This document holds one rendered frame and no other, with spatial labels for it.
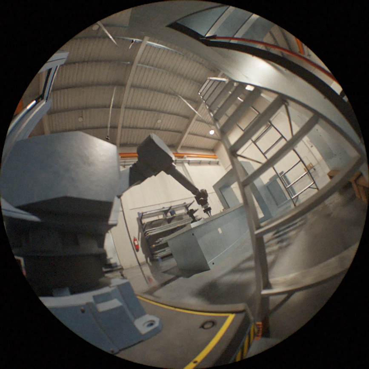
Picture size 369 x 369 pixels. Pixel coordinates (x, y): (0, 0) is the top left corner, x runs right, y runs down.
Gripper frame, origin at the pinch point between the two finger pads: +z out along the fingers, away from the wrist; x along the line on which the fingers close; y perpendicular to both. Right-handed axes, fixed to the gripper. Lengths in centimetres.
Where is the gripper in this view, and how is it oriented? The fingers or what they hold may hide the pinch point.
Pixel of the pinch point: (210, 215)
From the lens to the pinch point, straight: 193.0
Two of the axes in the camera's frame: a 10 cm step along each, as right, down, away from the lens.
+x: 8.7, -4.8, -1.6
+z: 3.9, 8.3, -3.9
